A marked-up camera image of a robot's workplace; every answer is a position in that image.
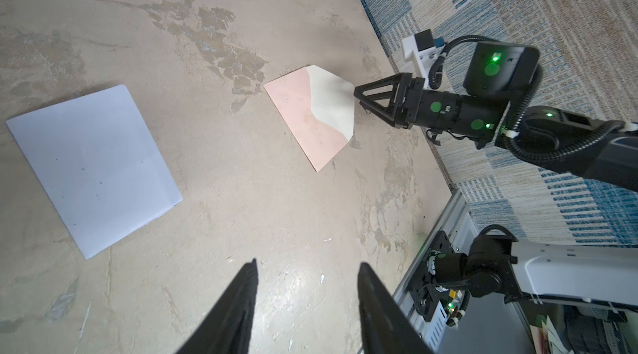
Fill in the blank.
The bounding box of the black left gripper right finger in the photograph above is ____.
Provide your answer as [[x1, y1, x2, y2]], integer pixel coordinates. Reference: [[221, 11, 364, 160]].
[[357, 263, 432, 354]]

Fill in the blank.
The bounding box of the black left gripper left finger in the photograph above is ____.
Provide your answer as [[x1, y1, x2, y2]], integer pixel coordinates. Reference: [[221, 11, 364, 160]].
[[178, 259, 259, 354]]

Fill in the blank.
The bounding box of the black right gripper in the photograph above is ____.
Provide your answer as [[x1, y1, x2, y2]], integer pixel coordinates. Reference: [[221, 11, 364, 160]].
[[354, 72, 508, 145]]

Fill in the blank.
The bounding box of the pink envelope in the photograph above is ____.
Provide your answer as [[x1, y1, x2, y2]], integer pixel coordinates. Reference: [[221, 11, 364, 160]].
[[264, 65, 356, 171]]

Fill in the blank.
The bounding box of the blue floral letter paper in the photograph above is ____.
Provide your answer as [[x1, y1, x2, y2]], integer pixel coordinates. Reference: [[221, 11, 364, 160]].
[[6, 85, 183, 259]]

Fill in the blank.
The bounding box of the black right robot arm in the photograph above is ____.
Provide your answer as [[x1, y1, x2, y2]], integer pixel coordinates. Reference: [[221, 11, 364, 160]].
[[354, 36, 637, 316]]

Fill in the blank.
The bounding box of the stack of papers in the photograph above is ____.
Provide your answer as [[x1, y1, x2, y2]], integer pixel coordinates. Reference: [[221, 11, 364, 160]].
[[529, 315, 574, 354]]

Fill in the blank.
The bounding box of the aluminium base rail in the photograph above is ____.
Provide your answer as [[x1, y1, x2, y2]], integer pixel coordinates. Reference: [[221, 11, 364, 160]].
[[389, 190, 473, 353]]

